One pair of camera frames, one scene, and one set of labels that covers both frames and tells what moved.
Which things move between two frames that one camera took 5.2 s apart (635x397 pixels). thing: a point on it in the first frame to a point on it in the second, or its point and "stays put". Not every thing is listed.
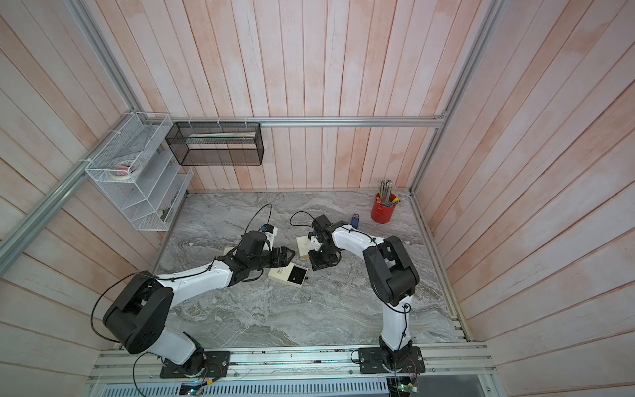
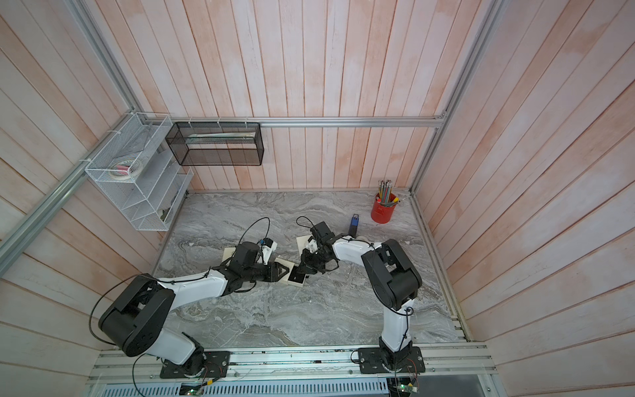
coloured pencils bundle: x=384 y=198 stays put
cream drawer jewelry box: x=292 y=274 stays put
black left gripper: x=277 y=253 to x=273 y=272
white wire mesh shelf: x=137 y=172 stays put
